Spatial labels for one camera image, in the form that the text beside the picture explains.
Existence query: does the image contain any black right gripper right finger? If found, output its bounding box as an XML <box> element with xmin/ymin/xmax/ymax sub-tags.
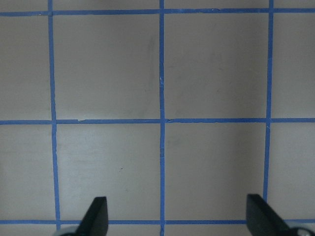
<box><xmin>246</xmin><ymin>194</ymin><xmax>294</xmax><ymax>236</ymax></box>

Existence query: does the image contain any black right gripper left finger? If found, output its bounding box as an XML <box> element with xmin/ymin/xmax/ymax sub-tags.
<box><xmin>75</xmin><ymin>197</ymin><xmax>109</xmax><ymax>236</ymax></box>

